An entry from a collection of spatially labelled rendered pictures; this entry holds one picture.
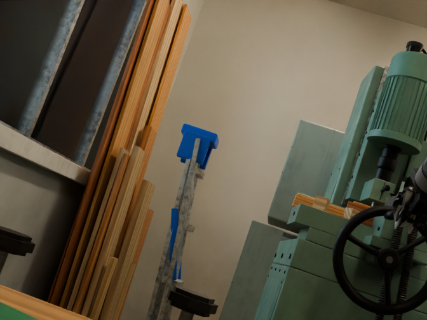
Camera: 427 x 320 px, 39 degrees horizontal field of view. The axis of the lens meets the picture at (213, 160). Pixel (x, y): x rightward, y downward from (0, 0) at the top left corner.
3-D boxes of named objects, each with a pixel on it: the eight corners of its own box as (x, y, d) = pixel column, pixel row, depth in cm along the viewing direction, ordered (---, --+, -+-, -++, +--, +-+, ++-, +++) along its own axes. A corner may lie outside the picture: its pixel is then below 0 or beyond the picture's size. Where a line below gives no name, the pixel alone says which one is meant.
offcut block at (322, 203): (326, 213, 188) (330, 200, 188) (323, 211, 184) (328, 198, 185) (314, 209, 189) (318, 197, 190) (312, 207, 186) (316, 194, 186)
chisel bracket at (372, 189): (367, 202, 194) (375, 177, 196) (357, 205, 208) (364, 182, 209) (389, 209, 194) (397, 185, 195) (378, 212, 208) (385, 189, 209)
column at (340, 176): (314, 249, 215) (373, 63, 225) (305, 249, 237) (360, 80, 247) (375, 270, 214) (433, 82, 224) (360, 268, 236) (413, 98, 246)
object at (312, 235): (305, 239, 181) (309, 226, 182) (296, 240, 202) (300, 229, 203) (434, 284, 179) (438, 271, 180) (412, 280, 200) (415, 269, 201)
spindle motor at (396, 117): (373, 133, 194) (401, 44, 198) (360, 143, 211) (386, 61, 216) (426, 151, 193) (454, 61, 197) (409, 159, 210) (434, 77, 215)
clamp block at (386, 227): (378, 236, 172) (387, 206, 173) (366, 237, 185) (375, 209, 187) (428, 253, 171) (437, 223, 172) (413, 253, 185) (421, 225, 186)
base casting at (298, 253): (288, 265, 180) (297, 236, 182) (271, 262, 237) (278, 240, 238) (434, 317, 178) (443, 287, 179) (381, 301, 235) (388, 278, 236)
